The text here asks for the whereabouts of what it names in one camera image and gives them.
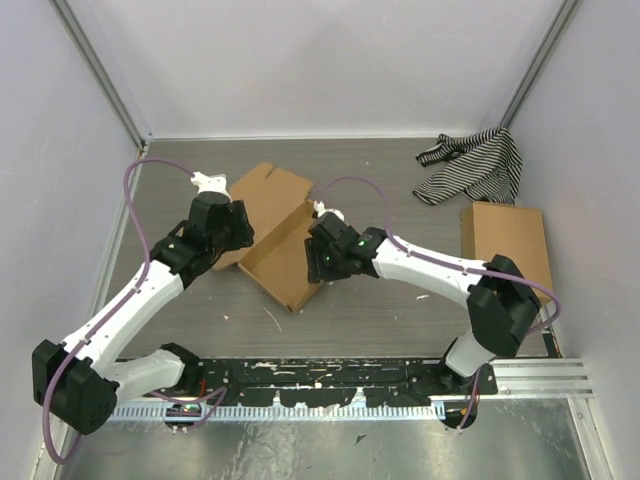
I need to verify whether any brown cardboard box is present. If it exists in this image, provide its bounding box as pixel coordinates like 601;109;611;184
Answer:
461;202;553;290
214;163;319;312

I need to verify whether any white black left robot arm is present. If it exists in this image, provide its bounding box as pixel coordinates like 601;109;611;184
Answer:
32;191;254;435

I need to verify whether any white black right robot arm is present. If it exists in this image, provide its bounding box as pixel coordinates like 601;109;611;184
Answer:
305;210;541;395

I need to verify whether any folded brown cardboard box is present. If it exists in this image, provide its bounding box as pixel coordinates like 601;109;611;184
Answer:
461;202;553;290

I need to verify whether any striped black white cloth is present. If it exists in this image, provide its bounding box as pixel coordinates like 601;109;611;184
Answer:
412;127;523;206

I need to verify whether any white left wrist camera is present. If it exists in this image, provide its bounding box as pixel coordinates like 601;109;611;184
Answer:
190;172;231;198

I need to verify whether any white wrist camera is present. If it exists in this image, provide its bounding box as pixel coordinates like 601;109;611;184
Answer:
190;172;231;198
312;200;345;221

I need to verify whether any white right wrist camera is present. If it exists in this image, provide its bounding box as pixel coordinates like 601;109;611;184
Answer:
312;200;345;221

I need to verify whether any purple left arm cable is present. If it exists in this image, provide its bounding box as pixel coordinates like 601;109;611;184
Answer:
40;157;231;465

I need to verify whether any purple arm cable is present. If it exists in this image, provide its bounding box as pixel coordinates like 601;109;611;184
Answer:
40;157;231;465
314;177;562;431

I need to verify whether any slotted grey cable duct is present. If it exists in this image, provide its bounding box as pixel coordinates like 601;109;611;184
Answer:
110;400;445;423

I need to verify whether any left aluminium corner post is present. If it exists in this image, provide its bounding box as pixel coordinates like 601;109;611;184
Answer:
51;0;153;150

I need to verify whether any aluminium corner post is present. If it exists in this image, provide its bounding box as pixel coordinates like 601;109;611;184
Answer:
51;0;153;150
499;0;583;129

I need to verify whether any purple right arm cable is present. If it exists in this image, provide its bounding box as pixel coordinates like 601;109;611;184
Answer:
314;177;562;431

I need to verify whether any aluminium front rail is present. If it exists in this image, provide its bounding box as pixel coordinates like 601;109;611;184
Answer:
48;357;595;401

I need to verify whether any right aluminium corner post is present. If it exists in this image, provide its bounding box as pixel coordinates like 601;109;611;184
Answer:
499;0;583;129

